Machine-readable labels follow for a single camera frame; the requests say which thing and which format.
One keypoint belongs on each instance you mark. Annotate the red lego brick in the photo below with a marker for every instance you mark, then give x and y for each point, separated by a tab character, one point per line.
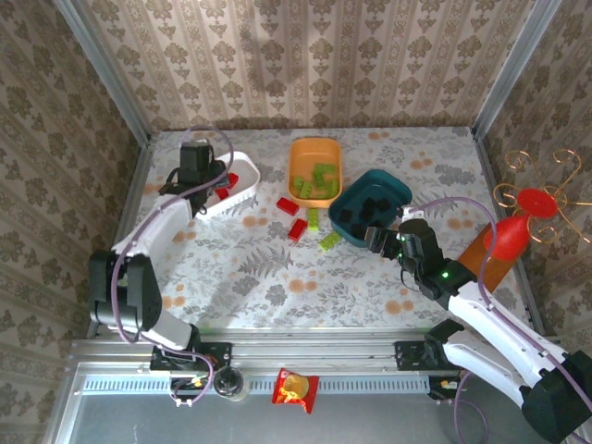
223	193
287	205
297	229
232	180

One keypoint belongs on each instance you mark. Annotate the orange plastic container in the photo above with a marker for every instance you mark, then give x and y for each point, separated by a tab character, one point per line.
310	152

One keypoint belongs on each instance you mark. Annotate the white plastic container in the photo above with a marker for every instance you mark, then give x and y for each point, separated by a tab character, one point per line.
242	171

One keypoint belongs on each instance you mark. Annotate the narrow green lego brick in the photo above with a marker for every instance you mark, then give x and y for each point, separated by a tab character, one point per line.
313	218

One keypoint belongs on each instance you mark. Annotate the red plastic goblet vase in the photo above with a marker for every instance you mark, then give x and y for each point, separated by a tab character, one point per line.
509	236

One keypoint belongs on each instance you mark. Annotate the grey metal shelf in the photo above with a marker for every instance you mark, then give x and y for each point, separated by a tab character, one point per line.
347	421

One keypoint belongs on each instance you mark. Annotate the black controller box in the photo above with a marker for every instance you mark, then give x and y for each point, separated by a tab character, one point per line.
444	387
185	386

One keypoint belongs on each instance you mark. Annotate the teal plastic container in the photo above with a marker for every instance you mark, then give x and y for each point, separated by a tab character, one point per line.
398	189

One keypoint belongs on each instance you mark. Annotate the orange brown wooden block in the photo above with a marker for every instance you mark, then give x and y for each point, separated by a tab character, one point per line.
481	259

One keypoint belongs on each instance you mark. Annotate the long aluminium frame rail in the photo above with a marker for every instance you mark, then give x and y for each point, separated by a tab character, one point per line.
314	351

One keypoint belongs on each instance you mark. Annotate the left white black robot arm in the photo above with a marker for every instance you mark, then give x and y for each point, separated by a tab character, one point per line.
139	287

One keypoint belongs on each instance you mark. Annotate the red snack bag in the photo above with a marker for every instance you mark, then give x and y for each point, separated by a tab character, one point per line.
294	389

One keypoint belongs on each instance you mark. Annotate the dark glass jar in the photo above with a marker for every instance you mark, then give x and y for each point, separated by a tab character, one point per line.
230	384

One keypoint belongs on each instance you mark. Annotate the aluminium corner post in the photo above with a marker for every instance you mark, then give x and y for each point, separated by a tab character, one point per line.
513	69
113	78

